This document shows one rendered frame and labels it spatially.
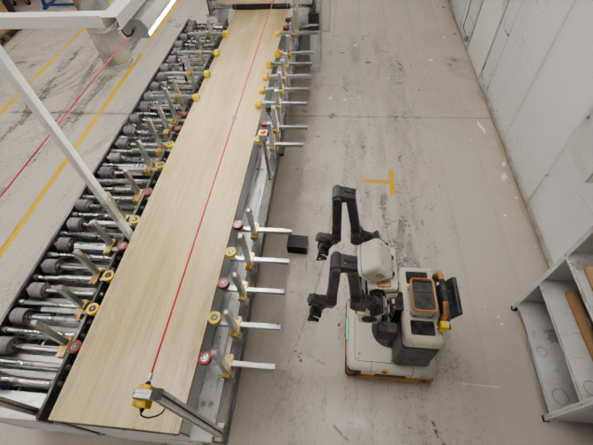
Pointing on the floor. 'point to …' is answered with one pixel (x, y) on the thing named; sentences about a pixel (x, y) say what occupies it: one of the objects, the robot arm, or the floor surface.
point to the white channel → (29, 20)
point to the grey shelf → (561, 335)
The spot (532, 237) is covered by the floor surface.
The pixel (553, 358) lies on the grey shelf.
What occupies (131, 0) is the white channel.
